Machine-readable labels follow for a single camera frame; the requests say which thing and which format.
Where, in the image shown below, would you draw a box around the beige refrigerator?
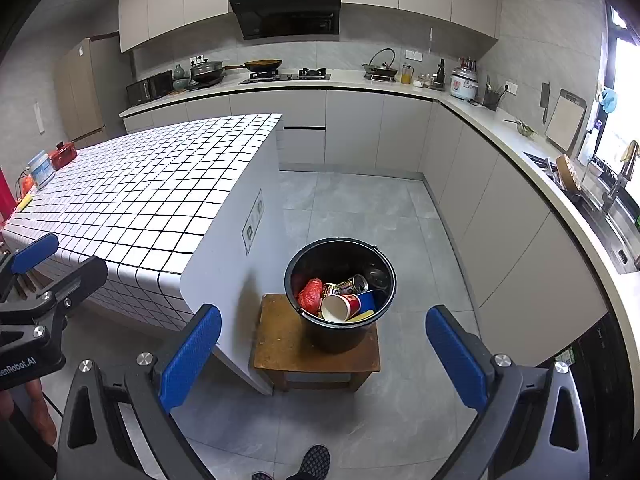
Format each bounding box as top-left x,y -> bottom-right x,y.
54,37 -> 133,143

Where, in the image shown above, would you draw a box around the black utensil holder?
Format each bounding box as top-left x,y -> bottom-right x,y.
482,76 -> 501,111

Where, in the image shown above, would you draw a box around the steel sink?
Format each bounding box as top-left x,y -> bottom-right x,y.
575,185 -> 640,276

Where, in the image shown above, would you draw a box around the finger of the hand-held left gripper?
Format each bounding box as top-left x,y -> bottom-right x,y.
20,256 -> 109,321
0,233 -> 60,301

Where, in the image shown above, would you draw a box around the wooden stool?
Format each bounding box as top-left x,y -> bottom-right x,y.
252,294 -> 381,393

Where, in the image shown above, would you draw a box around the black range hood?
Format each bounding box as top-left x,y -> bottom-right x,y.
228,0 -> 342,41

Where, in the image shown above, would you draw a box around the black bucket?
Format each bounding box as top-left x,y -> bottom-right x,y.
284,238 -> 397,354

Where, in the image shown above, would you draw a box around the person's left hand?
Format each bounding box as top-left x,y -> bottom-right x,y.
0,380 -> 58,445

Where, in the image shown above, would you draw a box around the white cutting board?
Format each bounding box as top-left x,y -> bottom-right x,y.
545,89 -> 587,153

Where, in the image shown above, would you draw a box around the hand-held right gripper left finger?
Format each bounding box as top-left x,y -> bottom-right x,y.
57,304 -> 223,480

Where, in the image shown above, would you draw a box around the red plastic bag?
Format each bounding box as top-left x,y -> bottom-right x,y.
297,278 -> 324,316

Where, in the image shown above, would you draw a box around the grey lidded pot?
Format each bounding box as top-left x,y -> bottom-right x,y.
189,58 -> 226,85

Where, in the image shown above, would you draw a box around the white grid tablecloth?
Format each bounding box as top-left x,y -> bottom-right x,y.
0,112 -> 283,331

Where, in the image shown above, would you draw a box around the red paper cup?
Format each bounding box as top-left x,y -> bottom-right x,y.
321,292 -> 362,323

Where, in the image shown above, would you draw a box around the round wooden board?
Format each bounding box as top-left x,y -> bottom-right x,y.
556,155 -> 583,192

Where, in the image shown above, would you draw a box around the white rice cooker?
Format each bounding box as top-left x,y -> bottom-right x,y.
451,66 -> 480,102

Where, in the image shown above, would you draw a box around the kitchen window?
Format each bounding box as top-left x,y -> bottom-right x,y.
602,5 -> 640,171

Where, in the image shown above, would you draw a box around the black built-in appliance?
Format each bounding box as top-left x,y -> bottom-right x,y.
535,312 -> 636,480

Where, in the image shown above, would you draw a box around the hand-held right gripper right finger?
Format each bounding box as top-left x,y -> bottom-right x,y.
425,305 -> 592,480

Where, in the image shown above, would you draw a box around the black gas stove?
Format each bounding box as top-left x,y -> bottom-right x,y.
238,68 -> 332,85

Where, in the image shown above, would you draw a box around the red box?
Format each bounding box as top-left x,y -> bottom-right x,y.
49,141 -> 78,170

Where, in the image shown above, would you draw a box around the metal faucet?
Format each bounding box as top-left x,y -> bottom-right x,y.
601,141 -> 640,213

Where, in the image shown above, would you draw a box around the black wok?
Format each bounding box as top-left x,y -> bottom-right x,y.
223,59 -> 283,73

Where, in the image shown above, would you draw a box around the grey base cabinets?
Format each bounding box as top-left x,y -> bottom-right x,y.
122,87 -> 608,366

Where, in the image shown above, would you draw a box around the white kitchen island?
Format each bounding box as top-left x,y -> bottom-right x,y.
180,115 -> 286,396

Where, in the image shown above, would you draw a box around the white blue container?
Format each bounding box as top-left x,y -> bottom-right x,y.
27,150 -> 56,190

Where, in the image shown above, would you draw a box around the beige upper cabinets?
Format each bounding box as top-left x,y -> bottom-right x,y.
118,0 -> 502,53

